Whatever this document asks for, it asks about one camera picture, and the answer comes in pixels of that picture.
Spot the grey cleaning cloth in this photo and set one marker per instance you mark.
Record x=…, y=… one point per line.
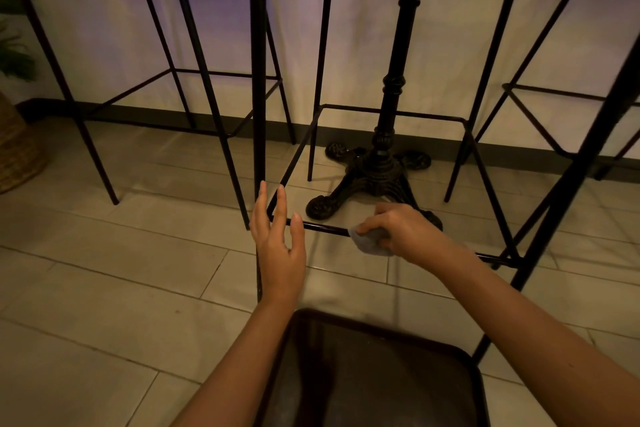
x=369, y=242

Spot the black metal bar stool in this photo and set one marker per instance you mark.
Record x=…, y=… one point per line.
x=545, y=126
x=205, y=71
x=258, y=91

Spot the green potted plant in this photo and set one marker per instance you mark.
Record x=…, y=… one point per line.
x=15, y=59

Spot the dark brown square seat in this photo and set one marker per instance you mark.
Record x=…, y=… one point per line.
x=370, y=376

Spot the person's left hand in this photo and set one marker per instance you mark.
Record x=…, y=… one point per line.
x=280, y=266

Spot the person's right thumb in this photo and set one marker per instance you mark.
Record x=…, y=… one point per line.
x=374, y=226

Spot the black cast iron table pedestal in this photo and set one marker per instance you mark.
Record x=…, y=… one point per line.
x=392, y=91

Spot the person's right forearm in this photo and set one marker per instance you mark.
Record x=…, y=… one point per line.
x=525, y=336

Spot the person's left middle finger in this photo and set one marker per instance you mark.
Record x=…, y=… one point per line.
x=261, y=211

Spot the person's left forearm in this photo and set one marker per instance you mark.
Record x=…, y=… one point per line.
x=240, y=366

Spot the woven wicker basket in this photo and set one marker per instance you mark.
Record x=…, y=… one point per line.
x=17, y=151

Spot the person's right hand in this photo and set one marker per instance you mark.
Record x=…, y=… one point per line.
x=412, y=236

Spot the person's left thumb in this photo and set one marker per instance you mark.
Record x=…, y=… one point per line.
x=299, y=236

